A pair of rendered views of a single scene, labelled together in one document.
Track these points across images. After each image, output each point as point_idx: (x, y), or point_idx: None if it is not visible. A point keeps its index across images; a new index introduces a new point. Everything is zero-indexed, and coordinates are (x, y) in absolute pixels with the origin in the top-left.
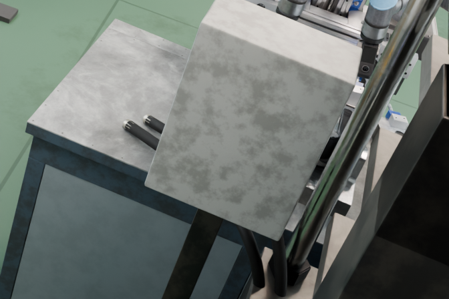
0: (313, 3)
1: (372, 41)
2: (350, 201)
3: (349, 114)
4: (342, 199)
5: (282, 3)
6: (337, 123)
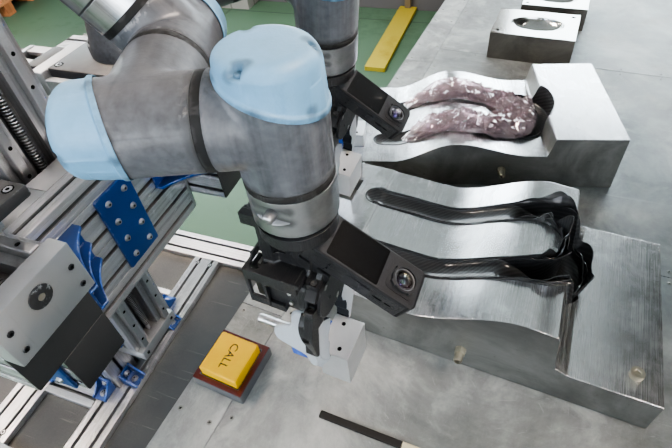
0: (16, 180)
1: (354, 68)
2: (648, 243)
3: (379, 194)
4: (652, 256)
5: (309, 217)
6: (418, 219)
